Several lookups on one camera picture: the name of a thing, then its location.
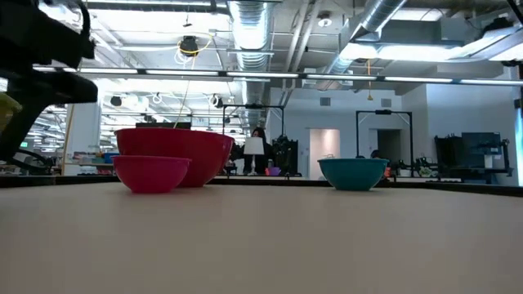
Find white square pillar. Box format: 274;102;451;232
64;101;102;176

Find wide black metal frame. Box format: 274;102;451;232
355;109;413;177

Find white shade table lamp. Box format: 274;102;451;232
243;136;266;176

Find silver ribbed ventilation duct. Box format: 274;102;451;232
226;0;274;131

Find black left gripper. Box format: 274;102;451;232
0;0;99;161

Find background black robot arms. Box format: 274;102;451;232
390;157;440;179

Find black ceiling cable reel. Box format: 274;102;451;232
178;35;200;58

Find black monitor workstation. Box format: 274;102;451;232
433;131;515;185

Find large red plastic bowl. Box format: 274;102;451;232
114;127;235;189

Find long ceiling light strip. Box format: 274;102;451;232
32;65;523;87

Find black table edge rail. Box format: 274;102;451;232
0;174;523;198

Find yellow hanging cable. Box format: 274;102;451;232
172;36;214;129

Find smooth silver ventilation duct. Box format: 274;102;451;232
316;0;409;91

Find teal plastic bowl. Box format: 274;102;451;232
317;158;390;192

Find yellow-green plastic bowl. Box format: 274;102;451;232
0;92;23;132

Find black folding screen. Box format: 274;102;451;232
271;135;299;176

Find tall black metal frame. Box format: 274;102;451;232
221;104;286;176

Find small pink plastic bowl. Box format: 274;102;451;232
111;154;192;194

